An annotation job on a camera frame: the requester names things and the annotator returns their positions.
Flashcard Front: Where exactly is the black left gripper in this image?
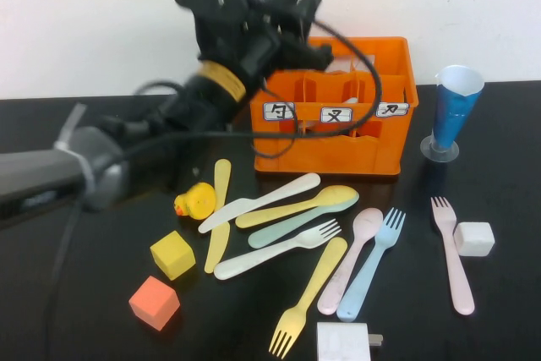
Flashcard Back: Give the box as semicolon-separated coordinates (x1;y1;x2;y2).
193;0;335;84

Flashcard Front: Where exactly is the yellow plastic spoon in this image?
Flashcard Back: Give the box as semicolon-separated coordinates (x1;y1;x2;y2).
234;185;359;229

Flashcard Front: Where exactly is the orange plastic cutlery holder crate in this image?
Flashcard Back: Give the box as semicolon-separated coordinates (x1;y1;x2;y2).
249;36;419;176

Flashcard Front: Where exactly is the white label spoon character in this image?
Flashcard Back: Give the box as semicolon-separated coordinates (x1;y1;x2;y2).
262;101;296;122

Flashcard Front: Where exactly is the yellow rubber duck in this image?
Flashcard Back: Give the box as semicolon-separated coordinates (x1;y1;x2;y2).
172;182;217;222

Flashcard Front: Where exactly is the light blue plastic fork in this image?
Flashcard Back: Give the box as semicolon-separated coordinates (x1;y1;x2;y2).
336;207;406;322

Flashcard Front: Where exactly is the white plastic fork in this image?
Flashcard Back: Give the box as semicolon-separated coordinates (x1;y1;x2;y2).
213;218;342;281

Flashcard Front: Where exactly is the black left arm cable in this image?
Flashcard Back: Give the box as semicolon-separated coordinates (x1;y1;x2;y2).
41;16;386;361

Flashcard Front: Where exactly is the white label knife character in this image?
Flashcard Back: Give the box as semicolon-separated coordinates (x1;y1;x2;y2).
375;101;410;118

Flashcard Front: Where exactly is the white label fork character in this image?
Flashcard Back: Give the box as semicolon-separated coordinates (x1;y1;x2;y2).
320;107;353;124

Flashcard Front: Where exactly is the white foam cube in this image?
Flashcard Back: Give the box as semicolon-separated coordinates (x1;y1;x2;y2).
453;221;495;257

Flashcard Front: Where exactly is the pink plastic fork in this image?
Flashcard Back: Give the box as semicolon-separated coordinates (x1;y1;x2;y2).
429;195;476;316

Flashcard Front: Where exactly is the mint green plastic spoon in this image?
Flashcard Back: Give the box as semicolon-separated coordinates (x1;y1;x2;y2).
247;191;360;249

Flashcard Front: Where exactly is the yellow plastic fork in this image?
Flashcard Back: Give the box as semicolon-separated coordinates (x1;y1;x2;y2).
268;236;348;358

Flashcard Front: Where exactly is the blue cone cup clear base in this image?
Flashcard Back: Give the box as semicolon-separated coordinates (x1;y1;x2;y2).
420;65;484;163

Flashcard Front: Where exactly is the pink plastic spoon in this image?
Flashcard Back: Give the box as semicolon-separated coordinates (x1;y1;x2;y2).
316;207;384;316

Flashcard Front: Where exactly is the white power adapter plug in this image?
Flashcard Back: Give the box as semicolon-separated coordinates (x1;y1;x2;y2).
316;321;384;361

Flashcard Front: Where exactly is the white plastic knife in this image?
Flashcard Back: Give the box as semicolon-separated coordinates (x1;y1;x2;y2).
197;172;321;234

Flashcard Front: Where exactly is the orange foam cube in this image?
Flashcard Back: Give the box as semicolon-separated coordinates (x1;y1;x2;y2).
128;275;182;331

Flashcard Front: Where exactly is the yellow plastic knife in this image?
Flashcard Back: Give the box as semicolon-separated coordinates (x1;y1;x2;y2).
204;158;232;274

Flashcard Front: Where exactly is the yellow foam cube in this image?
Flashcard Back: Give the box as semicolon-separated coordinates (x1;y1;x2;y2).
150;230;197;282

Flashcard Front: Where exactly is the white zip tie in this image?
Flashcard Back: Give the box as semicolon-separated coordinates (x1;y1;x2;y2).
53;102;99;198

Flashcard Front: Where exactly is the grey plastic fork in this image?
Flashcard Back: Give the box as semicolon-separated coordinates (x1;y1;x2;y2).
298;97;360;136

